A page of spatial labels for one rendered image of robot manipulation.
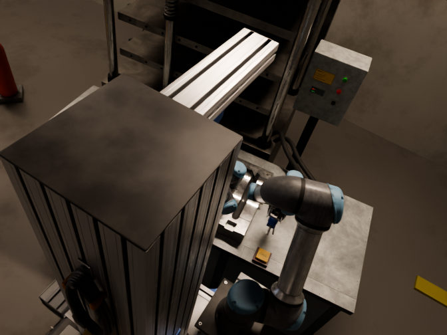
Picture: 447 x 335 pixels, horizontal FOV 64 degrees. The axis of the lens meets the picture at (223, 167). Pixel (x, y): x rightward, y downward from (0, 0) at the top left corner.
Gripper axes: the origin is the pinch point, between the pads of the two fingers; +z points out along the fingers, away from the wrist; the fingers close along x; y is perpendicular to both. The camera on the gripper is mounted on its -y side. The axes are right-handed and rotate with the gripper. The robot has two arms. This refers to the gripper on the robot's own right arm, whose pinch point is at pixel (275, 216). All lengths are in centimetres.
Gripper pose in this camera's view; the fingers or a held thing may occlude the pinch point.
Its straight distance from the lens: 184.5
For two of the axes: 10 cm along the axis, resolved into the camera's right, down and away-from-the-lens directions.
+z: -1.6, 6.5, 7.5
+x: 9.0, 4.1, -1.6
